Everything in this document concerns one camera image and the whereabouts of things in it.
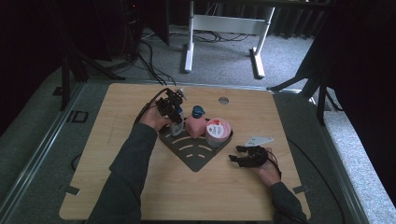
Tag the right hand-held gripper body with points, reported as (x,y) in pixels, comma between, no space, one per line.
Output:
(257,157)

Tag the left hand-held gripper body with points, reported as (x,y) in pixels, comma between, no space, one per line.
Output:
(169,101)

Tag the white bottle with blue cap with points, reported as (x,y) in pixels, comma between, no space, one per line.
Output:
(176,129)

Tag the pink pump bottle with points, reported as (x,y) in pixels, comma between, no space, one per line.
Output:
(196,126)

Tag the pink jar with white label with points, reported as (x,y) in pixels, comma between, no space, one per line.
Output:
(218,130)

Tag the black slotted corner shelf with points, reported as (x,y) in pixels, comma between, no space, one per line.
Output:
(194,154)

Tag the person's right hand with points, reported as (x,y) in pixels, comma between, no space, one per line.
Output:
(269,172)

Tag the person's left hand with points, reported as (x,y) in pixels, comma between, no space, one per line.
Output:
(154,119)

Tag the grey tape piece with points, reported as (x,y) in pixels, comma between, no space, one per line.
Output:
(301,189)
(70,190)

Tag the dark computer tower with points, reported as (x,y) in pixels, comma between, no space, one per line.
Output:
(132,28)

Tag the black metal stand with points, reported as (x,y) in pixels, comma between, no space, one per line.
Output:
(65,81)
(320,93)

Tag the white desk frame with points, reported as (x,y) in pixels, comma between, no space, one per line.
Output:
(229,24)

